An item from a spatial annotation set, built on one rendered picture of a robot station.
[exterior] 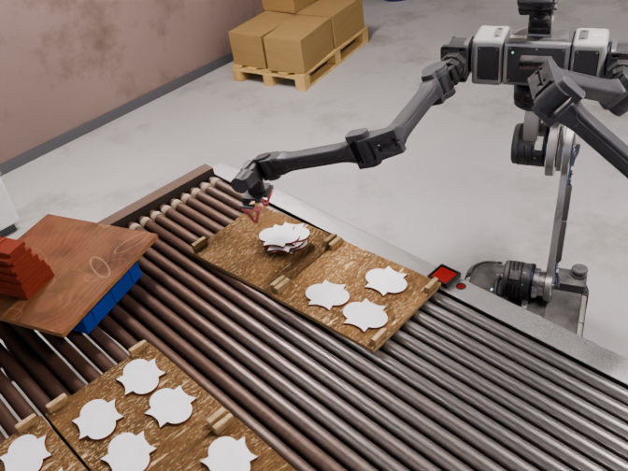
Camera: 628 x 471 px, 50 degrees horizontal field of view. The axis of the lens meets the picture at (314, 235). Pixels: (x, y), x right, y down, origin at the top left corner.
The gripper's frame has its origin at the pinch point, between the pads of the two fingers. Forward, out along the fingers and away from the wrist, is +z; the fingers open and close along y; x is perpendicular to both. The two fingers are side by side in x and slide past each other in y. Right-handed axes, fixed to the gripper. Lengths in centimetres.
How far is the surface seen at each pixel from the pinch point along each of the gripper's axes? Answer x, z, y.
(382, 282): 45.1, 12.3, 13.8
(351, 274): 34.0, 13.3, 10.5
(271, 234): 2.7, 8.8, 0.0
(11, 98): -278, 63, -187
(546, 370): 95, 14, 38
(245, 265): -3.2, 13.9, 12.3
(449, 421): 73, 14, 60
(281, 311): 16.1, 15.4, 29.6
